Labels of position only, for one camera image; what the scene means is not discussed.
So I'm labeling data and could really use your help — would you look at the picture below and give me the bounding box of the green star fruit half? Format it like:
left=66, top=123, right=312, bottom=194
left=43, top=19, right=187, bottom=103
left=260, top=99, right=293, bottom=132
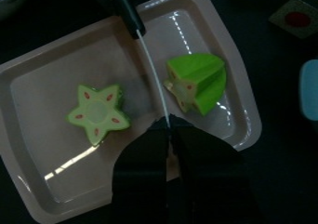
left=163, top=53, right=229, bottom=117

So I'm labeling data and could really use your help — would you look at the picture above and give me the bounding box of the green star fruit slice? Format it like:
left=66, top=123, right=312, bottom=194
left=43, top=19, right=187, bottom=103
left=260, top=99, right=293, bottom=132
left=65, top=83, right=133, bottom=148

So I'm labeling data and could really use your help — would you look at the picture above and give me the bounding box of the black handled paring knife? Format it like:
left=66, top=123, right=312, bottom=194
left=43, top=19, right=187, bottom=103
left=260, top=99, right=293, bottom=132
left=85, top=0, right=173, bottom=129

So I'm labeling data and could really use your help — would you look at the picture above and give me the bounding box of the pink plastic tray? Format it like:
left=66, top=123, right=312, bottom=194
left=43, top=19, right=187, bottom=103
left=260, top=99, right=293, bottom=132
left=0, top=0, right=264, bottom=224

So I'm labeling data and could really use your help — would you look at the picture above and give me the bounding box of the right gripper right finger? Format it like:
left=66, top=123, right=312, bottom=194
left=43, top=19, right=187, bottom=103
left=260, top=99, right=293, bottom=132
left=170, top=114, right=266, bottom=224

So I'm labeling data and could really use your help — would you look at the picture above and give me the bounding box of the blue toy bowl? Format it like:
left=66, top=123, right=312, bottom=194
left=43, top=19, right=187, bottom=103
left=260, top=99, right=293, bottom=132
left=298, top=59, right=318, bottom=122

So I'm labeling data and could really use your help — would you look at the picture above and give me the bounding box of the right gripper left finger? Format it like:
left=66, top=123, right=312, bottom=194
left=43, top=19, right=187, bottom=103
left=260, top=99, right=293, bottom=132
left=111, top=115, right=171, bottom=224

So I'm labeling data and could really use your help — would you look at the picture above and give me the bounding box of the pale block with red dot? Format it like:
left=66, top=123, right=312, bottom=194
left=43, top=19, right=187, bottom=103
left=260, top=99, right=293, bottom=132
left=268, top=0, right=318, bottom=40

